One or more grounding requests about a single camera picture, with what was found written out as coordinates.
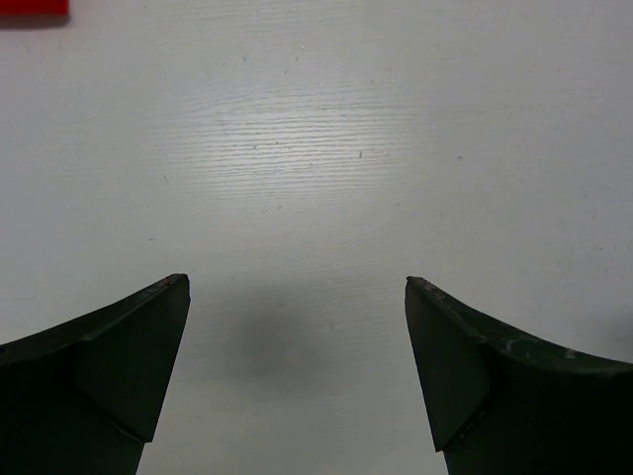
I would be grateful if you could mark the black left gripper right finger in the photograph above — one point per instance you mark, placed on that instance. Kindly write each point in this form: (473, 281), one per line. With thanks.
(503, 401)

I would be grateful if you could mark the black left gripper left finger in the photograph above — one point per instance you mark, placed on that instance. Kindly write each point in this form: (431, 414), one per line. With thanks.
(85, 397)

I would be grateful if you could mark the folded red t-shirt stack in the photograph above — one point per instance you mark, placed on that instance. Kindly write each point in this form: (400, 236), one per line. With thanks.
(21, 14)

